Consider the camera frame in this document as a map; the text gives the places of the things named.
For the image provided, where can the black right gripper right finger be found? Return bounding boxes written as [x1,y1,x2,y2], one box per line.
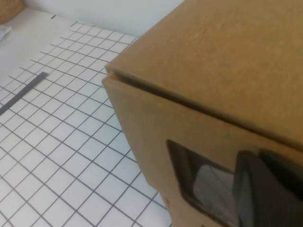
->
[259,148,303,201]

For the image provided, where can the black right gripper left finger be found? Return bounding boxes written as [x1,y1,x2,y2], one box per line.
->
[232,150,303,227]

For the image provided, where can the brown cardboard shoe box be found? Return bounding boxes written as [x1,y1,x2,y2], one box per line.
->
[101,0,303,227]

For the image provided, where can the white black-grid table cloth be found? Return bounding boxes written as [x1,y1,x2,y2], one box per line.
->
[0,7,175,227]

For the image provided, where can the long black tape strip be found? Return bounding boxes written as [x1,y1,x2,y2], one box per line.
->
[0,71,49,117]

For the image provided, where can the woven wicker basket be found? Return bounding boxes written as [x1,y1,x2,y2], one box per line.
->
[0,0,25,25]

